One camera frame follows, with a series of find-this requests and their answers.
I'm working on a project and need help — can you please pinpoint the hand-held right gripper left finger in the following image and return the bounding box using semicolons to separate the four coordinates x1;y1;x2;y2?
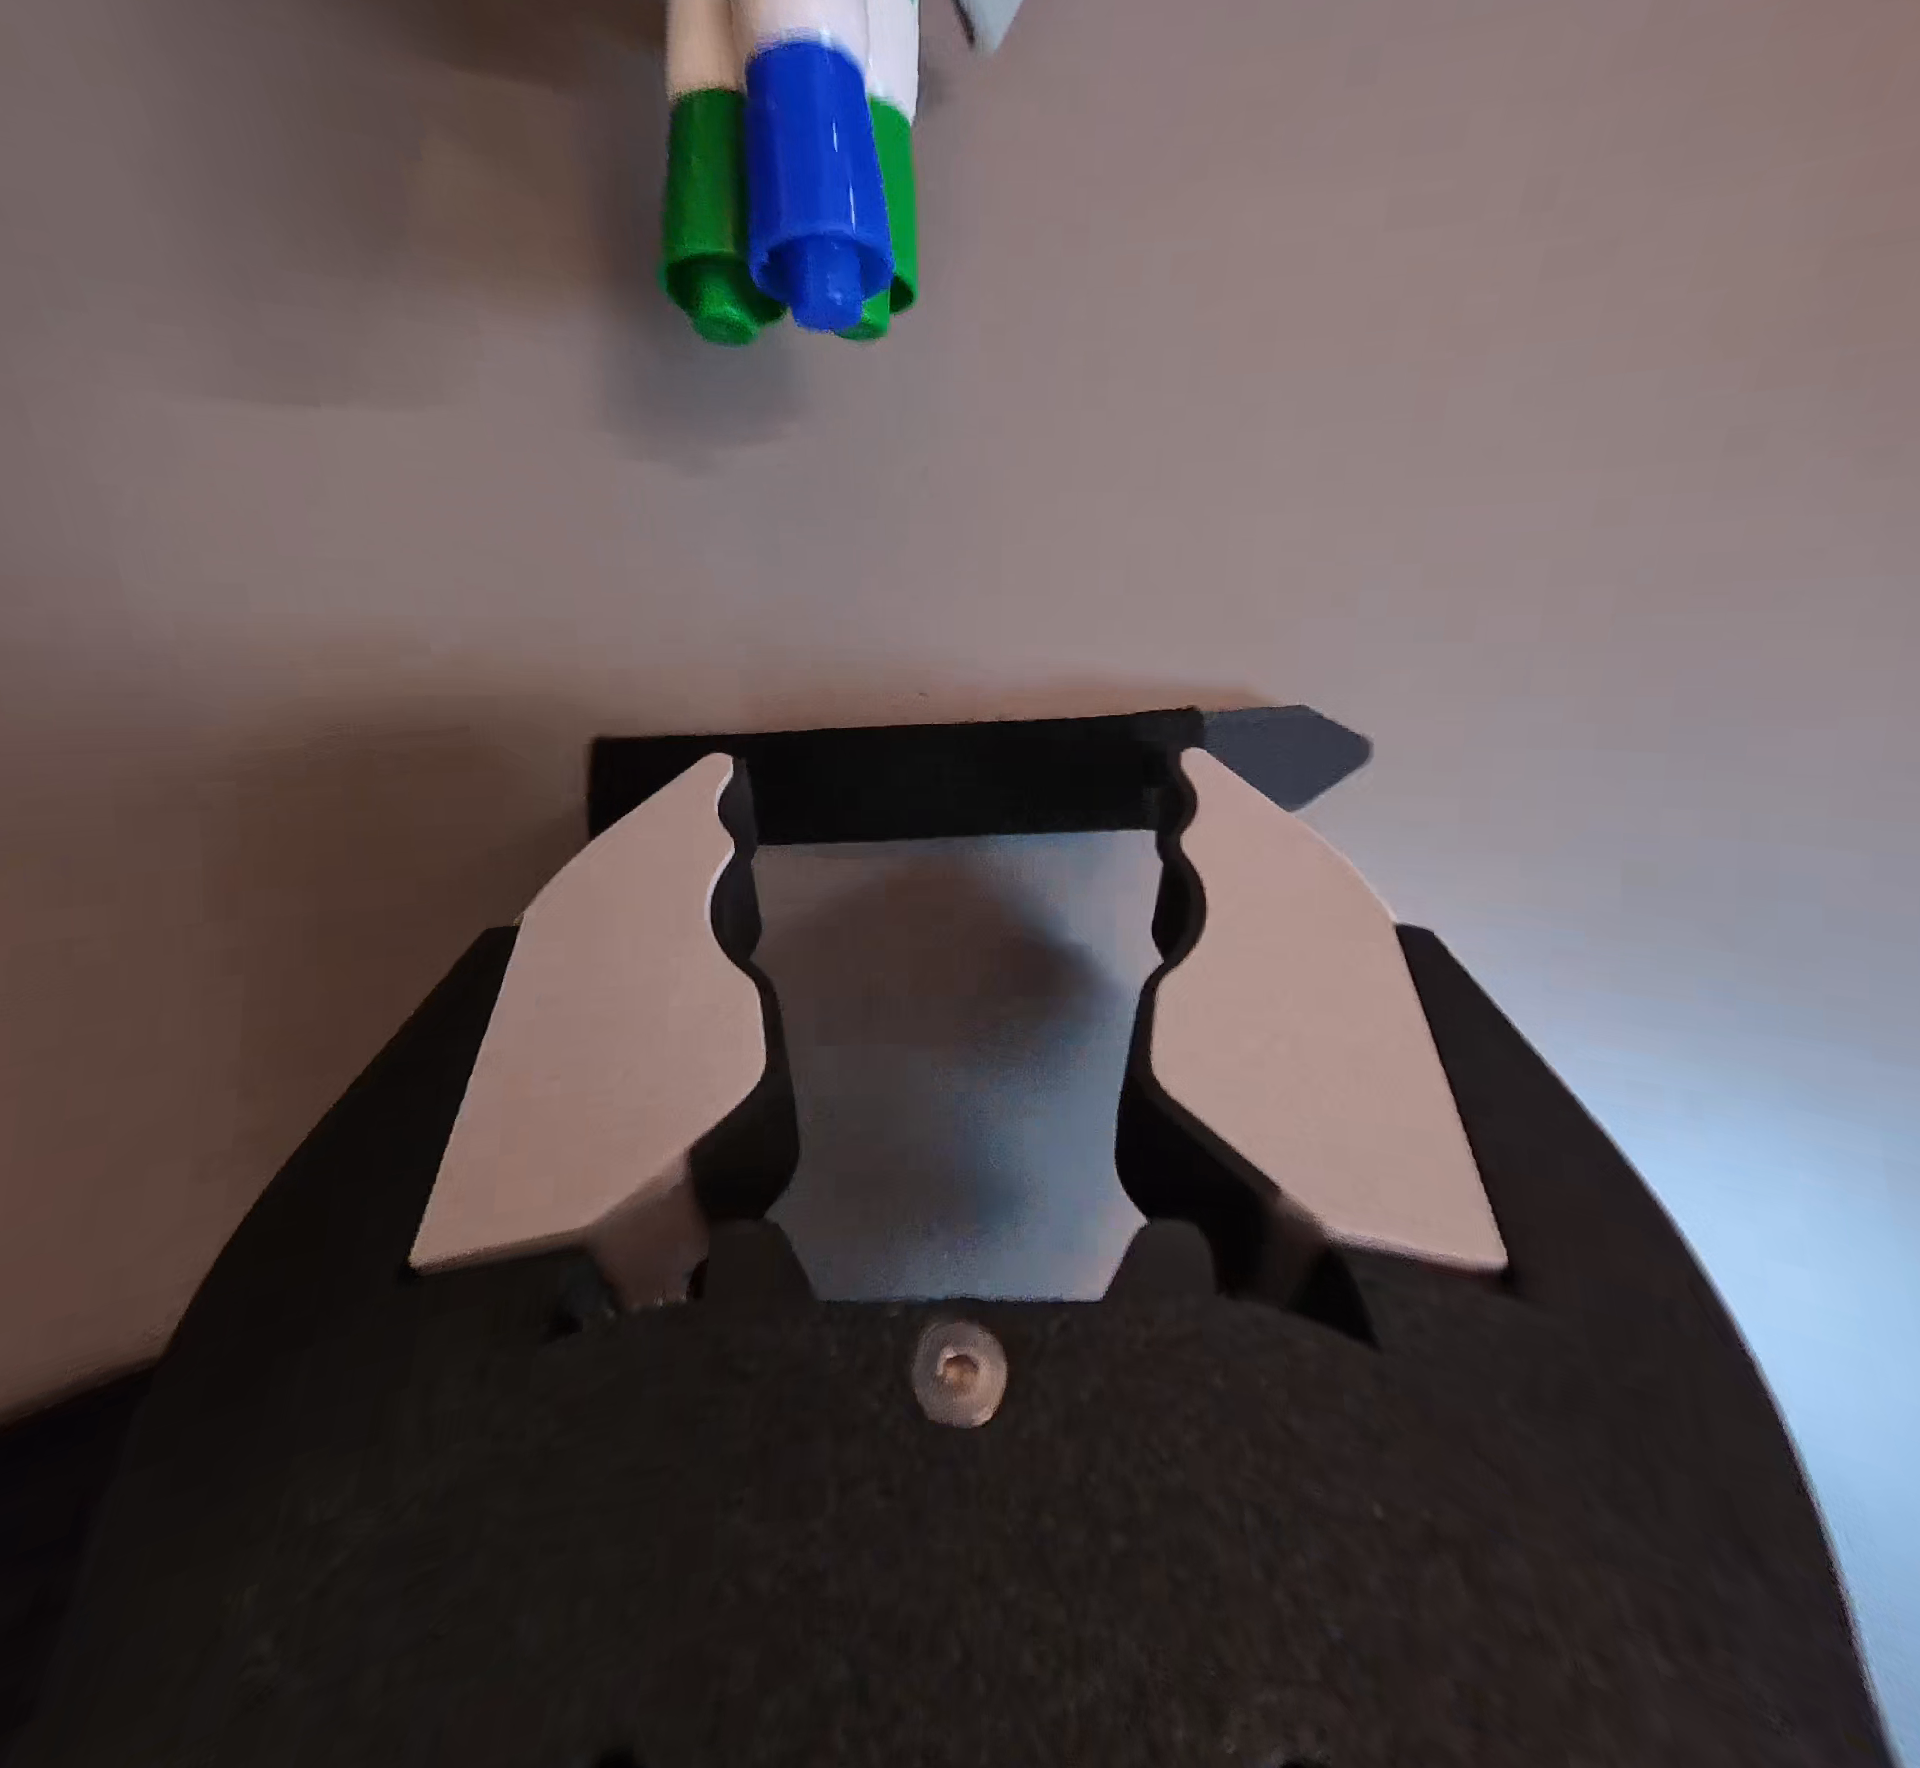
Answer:
406;749;797;1312

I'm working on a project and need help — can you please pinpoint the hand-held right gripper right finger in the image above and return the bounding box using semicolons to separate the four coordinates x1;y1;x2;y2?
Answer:
1113;743;1513;1302

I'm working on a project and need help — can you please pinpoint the black fabric strap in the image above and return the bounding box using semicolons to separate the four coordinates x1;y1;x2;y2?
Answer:
584;703;1376;849

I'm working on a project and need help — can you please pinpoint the blue dry-erase marker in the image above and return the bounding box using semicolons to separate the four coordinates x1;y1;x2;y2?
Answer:
721;0;890;335

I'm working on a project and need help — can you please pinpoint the green dry-erase marker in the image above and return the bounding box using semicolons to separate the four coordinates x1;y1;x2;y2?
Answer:
836;0;923;342
657;0;786;344

